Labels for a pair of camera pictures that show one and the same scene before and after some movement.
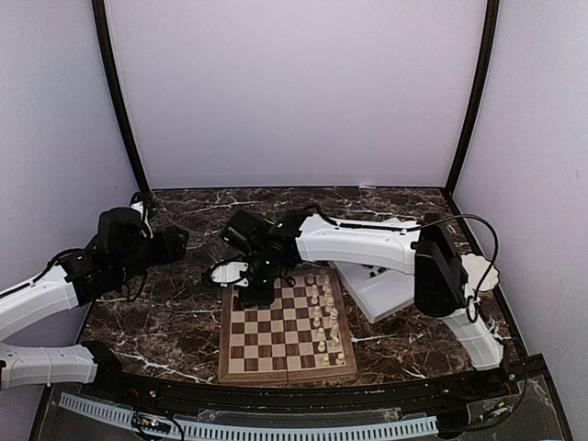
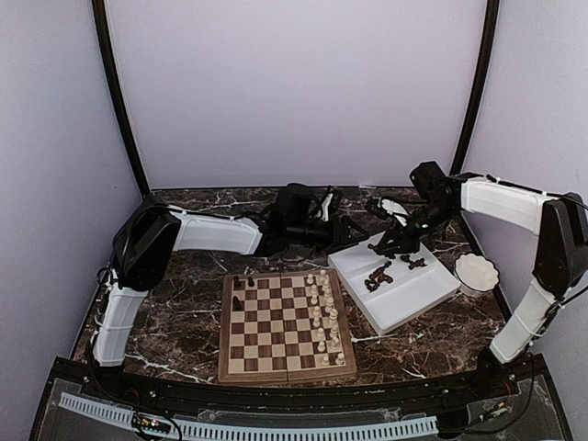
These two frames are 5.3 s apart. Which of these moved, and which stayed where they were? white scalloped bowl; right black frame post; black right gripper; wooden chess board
Moved: black right gripper
Stayed: right black frame post; wooden chess board; white scalloped bowl
